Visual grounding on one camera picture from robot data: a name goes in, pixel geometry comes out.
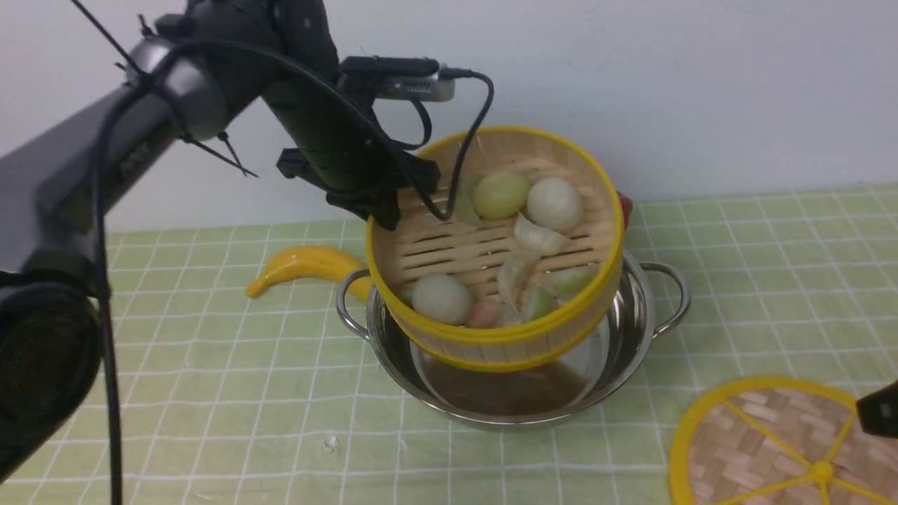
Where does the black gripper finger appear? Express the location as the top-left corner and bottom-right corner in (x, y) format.
(856, 381), (898, 439)

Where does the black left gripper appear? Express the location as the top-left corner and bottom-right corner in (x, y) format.
(263, 76), (441, 230)

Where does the yellow bamboo steamer lid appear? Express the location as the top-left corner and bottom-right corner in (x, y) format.
(669, 377), (897, 504)

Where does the yellow rimmed bamboo steamer basket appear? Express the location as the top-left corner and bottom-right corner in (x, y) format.
(366, 126), (625, 373)

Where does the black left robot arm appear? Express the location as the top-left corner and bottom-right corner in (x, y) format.
(2, 1), (485, 504)

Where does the stainless steel pot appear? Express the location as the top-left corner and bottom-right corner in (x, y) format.
(336, 253), (692, 431)

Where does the yellow toy banana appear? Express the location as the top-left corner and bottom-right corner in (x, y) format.
(245, 245), (368, 299)

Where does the green toy dumpling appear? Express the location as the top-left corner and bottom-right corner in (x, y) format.
(521, 264), (599, 322)
(453, 173), (481, 227)

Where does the pale green toy bun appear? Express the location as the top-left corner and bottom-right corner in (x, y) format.
(471, 170), (530, 220)

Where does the white toy bun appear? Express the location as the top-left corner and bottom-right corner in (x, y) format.
(411, 273), (474, 325)
(526, 177), (584, 233)

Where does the white toy dumpling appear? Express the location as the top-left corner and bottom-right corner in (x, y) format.
(496, 252), (542, 309)
(514, 213), (570, 257)

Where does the pink toy bun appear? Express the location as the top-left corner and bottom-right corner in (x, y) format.
(462, 298), (507, 329)

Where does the green checkered tablecloth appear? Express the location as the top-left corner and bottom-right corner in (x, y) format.
(108, 186), (897, 504)

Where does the red toy pepper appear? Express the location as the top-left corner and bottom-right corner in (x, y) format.
(617, 192), (633, 229)

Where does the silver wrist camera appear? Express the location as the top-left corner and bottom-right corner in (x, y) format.
(340, 55), (455, 102)

